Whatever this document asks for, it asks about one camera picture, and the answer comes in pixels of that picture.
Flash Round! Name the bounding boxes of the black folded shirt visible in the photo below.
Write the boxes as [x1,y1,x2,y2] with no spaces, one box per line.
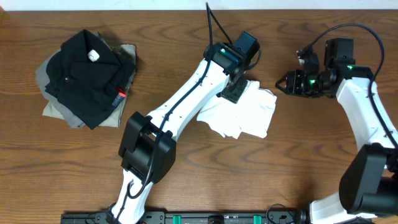
[45,29,136,129]

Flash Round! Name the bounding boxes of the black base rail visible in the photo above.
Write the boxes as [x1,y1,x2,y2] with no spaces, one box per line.
[60,209,310,224]

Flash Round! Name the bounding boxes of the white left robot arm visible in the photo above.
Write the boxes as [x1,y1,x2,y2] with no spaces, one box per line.
[107,42,260,223]

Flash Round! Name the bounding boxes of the light grey folded cloth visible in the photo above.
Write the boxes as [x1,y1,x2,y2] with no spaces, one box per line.
[35,50,85,128]

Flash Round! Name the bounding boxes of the red and grey tag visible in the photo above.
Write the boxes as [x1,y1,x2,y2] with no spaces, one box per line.
[112,87,126,107]

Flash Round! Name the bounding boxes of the white collar label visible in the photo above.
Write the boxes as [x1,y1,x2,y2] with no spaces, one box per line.
[87,49,100,62]

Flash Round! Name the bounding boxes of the white robot print t-shirt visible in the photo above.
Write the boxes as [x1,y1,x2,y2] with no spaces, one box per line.
[197,81,277,139]

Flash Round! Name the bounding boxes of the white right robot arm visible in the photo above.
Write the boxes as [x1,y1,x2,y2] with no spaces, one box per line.
[275,65,397,223]

